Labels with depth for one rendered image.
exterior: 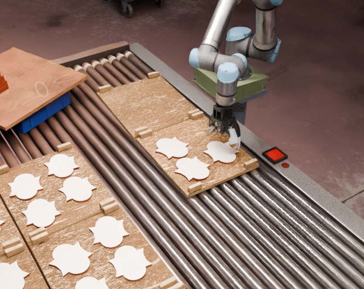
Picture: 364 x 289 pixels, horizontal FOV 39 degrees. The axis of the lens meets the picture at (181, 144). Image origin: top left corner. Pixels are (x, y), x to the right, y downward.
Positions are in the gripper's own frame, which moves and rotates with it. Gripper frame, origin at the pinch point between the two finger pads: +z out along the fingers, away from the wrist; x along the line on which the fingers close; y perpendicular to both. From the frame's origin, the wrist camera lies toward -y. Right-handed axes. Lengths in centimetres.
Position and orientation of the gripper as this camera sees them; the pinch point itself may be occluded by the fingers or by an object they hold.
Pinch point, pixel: (225, 140)
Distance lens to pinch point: 209.3
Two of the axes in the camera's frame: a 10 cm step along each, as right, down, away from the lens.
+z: -0.1, 7.8, 6.2
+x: 7.1, 4.5, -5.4
